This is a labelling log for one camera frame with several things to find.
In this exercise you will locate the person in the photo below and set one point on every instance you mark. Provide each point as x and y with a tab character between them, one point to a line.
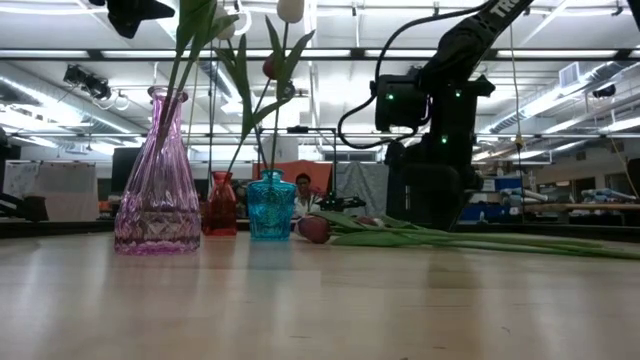
303	182

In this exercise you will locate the pink glass vase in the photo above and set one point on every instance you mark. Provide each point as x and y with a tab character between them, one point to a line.
157	200

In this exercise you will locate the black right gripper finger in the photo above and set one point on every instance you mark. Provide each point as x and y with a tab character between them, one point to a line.
442	215

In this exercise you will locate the blue glass vase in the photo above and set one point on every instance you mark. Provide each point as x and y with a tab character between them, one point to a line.
270	210

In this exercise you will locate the black metal stand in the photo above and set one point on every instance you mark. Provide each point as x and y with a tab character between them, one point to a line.
300	129

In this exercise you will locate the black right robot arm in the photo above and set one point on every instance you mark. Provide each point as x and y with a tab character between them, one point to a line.
465	45

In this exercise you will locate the black ceiling camera rig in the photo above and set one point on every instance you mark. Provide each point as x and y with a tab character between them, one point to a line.
87	80

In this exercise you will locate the pink artificial tulip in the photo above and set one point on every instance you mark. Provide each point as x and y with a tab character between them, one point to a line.
187	20

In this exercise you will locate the tulip stems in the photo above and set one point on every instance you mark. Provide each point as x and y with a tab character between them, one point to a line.
206	22

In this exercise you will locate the long ceiling light strip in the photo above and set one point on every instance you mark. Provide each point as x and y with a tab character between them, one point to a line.
150	53

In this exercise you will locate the white partition board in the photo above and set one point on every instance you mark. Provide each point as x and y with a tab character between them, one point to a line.
55	190

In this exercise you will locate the orange cloth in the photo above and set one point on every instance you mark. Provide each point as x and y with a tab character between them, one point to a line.
320	175

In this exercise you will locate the red glass vase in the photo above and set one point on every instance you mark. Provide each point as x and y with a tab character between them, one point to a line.
220	205

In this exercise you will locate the distant wooden table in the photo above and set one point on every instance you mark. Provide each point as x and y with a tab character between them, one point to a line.
575	206

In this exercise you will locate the black monitor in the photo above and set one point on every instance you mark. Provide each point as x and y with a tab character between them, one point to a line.
122	170

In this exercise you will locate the grey cloth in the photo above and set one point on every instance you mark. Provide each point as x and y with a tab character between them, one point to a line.
362	185

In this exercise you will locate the dark box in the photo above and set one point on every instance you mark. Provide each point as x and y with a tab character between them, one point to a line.
35	207

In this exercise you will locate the white air vent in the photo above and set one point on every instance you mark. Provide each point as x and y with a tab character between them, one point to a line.
570	75

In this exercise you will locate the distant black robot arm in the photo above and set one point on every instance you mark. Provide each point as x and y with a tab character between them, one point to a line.
345	202

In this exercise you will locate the blue storage bins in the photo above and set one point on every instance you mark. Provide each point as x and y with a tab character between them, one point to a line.
505	182

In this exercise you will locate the round black ceiling camera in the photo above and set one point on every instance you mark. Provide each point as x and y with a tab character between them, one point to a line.
287	91

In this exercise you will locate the white artificial tulip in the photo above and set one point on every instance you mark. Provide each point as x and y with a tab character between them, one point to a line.
241	75
290	10

